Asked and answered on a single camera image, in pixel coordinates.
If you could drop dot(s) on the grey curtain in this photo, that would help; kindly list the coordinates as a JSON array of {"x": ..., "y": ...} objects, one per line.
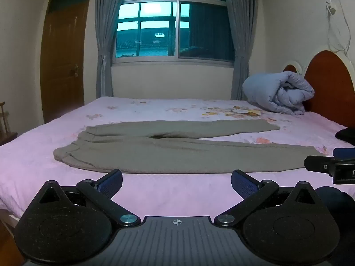
[
  {"x": 106, "y": 19},
  {"x": 242, "y": 16}
]

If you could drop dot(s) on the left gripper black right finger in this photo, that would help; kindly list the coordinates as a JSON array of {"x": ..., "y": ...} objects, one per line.
[{"x": 255, "y": 195}]

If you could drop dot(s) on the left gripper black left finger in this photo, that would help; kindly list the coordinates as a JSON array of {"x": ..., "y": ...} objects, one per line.
[{"x": 100, "y": 192}]

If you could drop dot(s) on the brown wooden door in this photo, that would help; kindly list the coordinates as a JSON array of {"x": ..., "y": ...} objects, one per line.
[{"x": 62, "y": 57}]

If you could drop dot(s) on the aluminium frame window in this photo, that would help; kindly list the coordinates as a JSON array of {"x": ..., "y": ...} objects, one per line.
[{"x": 174, "y": 29}]

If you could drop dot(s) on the grey knit pants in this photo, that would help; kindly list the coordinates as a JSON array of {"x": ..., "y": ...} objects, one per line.
[{"x": 179, "y": 147}]

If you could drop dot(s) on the red cream headboard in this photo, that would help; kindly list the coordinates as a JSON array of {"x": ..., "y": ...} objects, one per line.
[{"x": 332, "y": 77}]

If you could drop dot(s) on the grey left curtain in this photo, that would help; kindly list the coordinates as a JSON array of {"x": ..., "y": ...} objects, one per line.
[{"x": 106, "y": 19}]

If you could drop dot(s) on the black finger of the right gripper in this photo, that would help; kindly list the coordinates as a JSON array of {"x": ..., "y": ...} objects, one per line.
[
  {"x": 320, "y": 164},
  {"x": 344, "y": 153}
]

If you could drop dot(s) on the rolled light blue duvet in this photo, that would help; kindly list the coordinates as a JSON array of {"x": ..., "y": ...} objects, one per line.
[{"x": 283, "y": 92}]

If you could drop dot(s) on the wooden chair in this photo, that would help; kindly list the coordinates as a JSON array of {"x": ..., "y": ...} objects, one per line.
[{"x": 6, "y": 135}]

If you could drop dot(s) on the grey right curtain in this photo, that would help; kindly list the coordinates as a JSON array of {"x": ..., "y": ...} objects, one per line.
[{"x": 242, "y": 16}]

